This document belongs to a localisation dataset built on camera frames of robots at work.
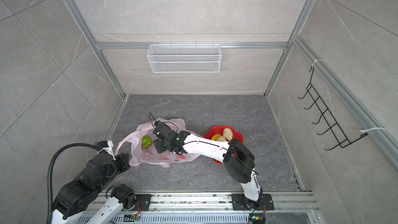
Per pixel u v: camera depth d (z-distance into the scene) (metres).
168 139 0.61
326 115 0.67
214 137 0.93
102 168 0.47
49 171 0.43
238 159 0.45
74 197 0.41
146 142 0.88
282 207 0.75
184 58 1.01
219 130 0.96
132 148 0.71
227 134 0.90
